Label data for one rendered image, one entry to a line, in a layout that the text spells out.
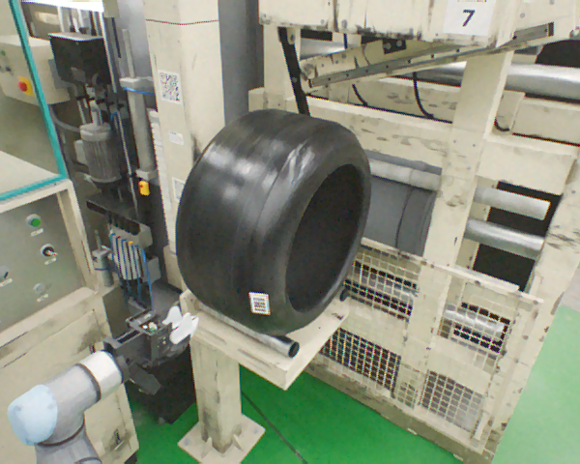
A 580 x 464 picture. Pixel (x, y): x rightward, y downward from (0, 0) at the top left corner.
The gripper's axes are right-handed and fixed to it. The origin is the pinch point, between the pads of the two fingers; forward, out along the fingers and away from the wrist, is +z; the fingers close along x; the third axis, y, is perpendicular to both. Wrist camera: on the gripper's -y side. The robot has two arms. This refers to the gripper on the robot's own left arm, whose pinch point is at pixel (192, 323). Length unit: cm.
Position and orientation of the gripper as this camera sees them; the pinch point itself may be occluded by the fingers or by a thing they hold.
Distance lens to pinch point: 99.4
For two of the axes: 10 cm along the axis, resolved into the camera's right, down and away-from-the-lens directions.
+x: -8.3, -3.1, 4.7
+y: 0.9, -9.0, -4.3
